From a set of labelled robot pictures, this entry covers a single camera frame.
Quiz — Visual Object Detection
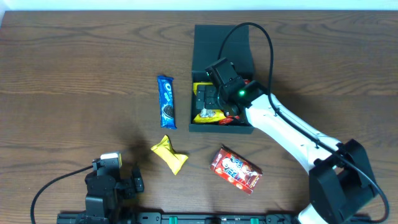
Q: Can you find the red nut snack bag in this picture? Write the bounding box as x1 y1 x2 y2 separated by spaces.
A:
217 79 251 126

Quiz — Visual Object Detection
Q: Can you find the yellow nut snack bag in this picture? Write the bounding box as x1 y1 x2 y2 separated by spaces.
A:
193 82 226 124

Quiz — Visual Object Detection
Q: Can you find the red Meiji panda biscuit box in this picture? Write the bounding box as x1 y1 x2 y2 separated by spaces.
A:
210 145 262 195

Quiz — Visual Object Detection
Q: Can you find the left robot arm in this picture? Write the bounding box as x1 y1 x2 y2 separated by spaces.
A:
75 158 144 223

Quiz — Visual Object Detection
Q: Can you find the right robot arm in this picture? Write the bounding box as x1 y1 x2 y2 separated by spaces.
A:
193 79 389 223

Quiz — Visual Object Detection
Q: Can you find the blue Oreo cookie pack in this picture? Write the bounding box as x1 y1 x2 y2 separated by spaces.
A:
157 75 177 129

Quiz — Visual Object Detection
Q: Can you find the small yellow snack packet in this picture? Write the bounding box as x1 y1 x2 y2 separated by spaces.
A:
151 135 188 175

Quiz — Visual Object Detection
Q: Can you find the black open gift box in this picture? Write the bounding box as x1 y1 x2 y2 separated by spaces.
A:
188 25 254 134

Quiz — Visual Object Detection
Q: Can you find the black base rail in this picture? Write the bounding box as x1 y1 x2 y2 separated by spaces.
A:
56 212 299 224

